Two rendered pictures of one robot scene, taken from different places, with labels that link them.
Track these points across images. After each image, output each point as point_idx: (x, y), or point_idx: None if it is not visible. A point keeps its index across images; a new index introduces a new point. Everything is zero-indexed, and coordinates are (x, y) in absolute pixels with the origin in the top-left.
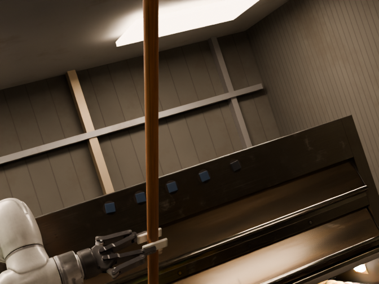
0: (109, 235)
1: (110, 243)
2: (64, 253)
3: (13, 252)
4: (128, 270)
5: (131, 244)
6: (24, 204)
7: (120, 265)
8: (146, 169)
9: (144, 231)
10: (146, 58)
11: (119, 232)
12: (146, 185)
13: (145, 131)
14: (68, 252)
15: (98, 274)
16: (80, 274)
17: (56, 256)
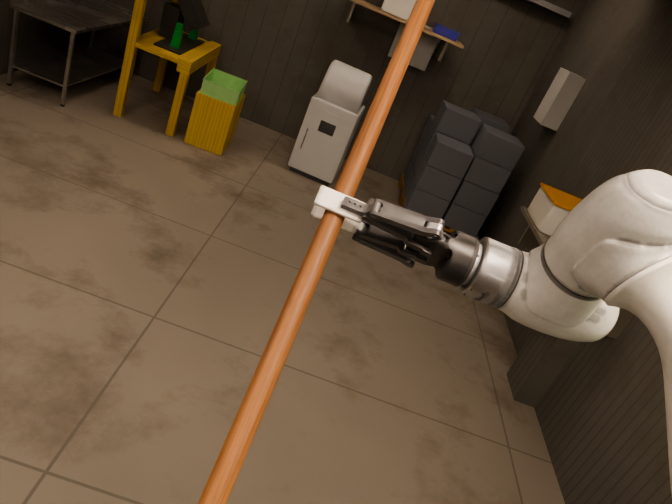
0: (417, 213)
1: (412, 231)
2: (502, 243)
3: None
4: (384, 253)
5: (372, 224)
6: (611, 178)
7: None
8: (406, 69)
9: (349, 197)
10: None
11: (397, 206)
12: (395, 94)
13: (428, 16)
14: (494, 240)
15: (434, 267)
16: None
17: (516, 248)
